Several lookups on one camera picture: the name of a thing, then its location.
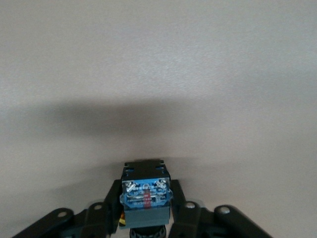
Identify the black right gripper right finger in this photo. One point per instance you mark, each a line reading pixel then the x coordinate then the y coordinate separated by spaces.
pixel 193 220

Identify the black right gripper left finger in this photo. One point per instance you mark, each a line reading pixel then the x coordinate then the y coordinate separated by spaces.
pixel 99 220

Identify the yellow push button switch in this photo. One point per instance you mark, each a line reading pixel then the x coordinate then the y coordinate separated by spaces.
pixel 146 196

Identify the brown table mat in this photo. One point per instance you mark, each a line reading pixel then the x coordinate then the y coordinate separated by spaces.
pixel 148 62

